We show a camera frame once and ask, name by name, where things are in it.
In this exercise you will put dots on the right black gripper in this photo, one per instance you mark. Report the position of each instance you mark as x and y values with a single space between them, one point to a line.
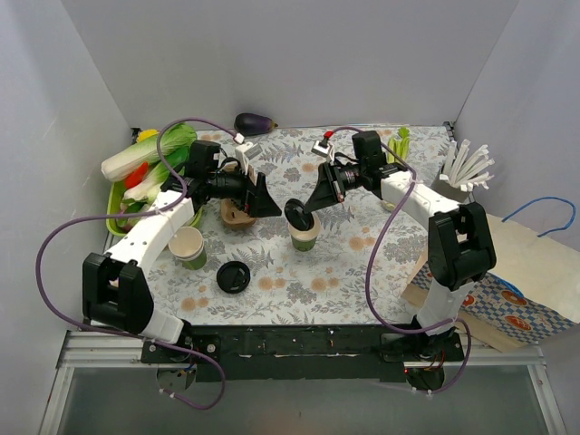
333 182

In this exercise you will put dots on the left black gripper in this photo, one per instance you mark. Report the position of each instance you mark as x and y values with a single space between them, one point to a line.
251 193

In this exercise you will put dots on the black cup lid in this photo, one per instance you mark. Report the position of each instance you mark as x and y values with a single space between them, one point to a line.
296 215
233 277

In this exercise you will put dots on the green paper coffee cup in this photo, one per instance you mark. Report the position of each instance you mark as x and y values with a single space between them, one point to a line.
305 240

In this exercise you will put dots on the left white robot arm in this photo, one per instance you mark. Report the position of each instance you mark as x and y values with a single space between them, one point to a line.
115 290

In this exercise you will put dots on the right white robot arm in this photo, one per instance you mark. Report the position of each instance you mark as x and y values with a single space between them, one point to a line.
460 246

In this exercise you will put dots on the checkered paper takeout bag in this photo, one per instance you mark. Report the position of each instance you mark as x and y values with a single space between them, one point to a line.
530 295

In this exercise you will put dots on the cardboard cup carrier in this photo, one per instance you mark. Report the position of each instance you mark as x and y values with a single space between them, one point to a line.
232 217

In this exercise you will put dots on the floral table mat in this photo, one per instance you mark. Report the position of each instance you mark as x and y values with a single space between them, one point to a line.
355 274

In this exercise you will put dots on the purple eggplant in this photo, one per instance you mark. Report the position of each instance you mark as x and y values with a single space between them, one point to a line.
250 125

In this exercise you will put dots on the black cup lid on mat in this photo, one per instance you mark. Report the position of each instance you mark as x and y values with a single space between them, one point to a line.
233 277

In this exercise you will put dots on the stacked green paper cups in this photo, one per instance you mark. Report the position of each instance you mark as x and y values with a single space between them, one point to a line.
188 246

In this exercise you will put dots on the celery stalk toy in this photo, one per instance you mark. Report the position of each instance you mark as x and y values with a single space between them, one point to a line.
399 143

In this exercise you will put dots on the long white cabbage toy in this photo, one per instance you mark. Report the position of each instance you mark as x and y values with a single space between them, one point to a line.
122 164

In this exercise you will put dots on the red pepper toy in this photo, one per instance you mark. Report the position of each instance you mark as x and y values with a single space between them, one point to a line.
137 176

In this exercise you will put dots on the straw holder with straws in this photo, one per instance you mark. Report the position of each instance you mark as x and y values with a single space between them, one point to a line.
463 170

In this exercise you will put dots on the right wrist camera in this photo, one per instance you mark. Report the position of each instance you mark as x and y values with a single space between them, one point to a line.
324 148

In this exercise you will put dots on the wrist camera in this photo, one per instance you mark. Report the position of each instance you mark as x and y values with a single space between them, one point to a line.
244 153
324 148

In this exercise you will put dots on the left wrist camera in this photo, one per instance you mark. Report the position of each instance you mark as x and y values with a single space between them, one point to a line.
244 153

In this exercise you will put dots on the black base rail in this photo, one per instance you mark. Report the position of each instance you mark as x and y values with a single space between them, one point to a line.
296 352

